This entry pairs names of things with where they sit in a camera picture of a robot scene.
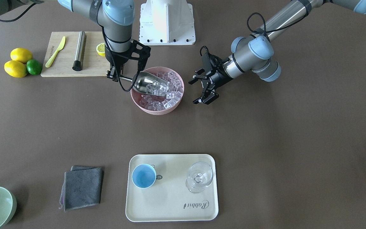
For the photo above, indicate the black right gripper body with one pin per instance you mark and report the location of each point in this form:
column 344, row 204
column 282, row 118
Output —
column 115, row 58

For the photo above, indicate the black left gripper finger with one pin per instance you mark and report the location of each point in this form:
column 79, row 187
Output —
column 207, row 96
column 198, row 77

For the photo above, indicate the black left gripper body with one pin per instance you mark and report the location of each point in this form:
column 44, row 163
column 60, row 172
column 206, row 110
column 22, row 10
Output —
column 217, row 77

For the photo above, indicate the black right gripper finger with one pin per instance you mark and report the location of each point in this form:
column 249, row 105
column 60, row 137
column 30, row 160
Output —
column 113, row 72

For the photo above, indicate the metal ice scoop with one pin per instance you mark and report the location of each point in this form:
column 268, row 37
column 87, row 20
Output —
column 142, row 80

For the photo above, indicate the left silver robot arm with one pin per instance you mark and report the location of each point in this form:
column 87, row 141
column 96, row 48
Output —
column 255, row 52

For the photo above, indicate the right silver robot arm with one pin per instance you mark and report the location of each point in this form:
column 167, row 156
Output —
column 115, row 17

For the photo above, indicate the pile of clear ice cubes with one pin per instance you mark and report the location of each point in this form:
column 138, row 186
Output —
column 166, row 97

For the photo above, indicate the blue plastic cup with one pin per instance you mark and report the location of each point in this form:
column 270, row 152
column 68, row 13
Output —
column 144, row 176

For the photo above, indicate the bamboo cutting board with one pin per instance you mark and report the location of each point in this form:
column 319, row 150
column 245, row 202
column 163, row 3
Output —
column 94, row 65

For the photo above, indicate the half lemon slice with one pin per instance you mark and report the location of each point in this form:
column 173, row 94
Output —
column 100, row 49

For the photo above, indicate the pink bowl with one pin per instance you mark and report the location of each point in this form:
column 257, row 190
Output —
column 135, row 94

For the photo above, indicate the steel muddler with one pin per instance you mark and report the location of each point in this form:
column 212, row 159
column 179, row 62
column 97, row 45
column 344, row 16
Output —
column 80, row 48

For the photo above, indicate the yellow plastic knife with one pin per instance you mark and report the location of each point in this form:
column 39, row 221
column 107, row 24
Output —
column 60, row 47

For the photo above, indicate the clear wine glass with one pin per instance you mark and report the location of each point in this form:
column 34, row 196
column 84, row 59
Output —
column 199, row 177

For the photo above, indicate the green lime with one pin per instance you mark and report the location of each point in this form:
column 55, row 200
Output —
column 34, row 67

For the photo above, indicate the cream serving tray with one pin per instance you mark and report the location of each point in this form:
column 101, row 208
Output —
column 168, row 199

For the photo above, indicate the yellow lemon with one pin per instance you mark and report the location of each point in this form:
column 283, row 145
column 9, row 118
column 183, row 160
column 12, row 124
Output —
column 22, row 55
column 15, row 68

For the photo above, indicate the grey folded cloth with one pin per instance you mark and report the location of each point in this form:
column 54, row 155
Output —
column 81, row 188

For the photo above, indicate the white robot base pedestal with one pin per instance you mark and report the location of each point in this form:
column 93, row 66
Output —
column 166, row 22

